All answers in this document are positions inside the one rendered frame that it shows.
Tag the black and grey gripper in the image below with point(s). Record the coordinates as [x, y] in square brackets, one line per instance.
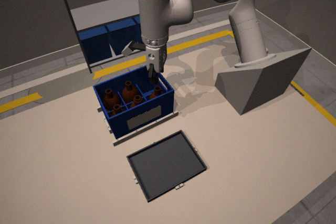
[155, 60]

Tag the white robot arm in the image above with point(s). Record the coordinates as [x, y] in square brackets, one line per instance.
[156, 16]

